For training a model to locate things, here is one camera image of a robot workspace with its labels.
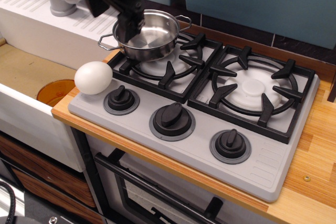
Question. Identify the stainless steel pot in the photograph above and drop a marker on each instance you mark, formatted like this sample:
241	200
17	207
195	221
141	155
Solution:
156	40

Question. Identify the white egg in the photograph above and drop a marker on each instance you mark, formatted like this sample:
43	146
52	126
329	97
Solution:
93	77

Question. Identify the black left stove knob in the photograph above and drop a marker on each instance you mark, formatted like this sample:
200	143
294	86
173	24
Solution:
121	101

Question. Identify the black stove knob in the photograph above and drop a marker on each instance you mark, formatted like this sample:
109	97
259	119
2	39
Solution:
121	101
172	122
230	147

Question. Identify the black middle stove knob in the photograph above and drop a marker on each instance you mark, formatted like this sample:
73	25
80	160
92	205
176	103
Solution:
172	122

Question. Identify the grey toy stove top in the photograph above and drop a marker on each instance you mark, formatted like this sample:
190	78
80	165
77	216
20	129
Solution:
261	175

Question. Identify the black right stove knob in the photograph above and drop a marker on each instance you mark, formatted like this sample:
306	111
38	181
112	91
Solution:
230	147

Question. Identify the white sink unit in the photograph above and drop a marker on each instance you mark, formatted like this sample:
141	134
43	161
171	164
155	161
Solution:
38	48

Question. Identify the black left burner grate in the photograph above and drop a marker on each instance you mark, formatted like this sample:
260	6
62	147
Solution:
173	77

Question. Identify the black burner grate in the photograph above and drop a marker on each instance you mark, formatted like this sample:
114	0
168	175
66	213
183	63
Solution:
173	77
267	96

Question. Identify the black right burner grate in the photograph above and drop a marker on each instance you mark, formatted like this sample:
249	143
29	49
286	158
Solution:
267	96

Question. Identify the upper wooden drawer front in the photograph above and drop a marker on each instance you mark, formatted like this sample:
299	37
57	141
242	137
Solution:
63	177

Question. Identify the wooden drawer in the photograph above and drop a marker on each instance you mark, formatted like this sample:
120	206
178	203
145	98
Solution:
63	177
66	205

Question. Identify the oven door with window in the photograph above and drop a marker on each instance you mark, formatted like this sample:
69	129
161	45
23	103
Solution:
144	208

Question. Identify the lower wooden drawer front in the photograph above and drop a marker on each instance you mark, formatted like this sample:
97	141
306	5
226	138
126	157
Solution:
66	205

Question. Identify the brass screw in countertop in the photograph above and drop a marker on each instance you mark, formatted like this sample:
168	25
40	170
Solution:
307	178

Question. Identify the right teal wall cabinet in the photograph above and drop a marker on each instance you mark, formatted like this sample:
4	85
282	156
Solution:
311	21

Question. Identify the black oven door handle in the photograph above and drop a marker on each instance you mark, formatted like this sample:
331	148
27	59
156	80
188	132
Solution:
207	217

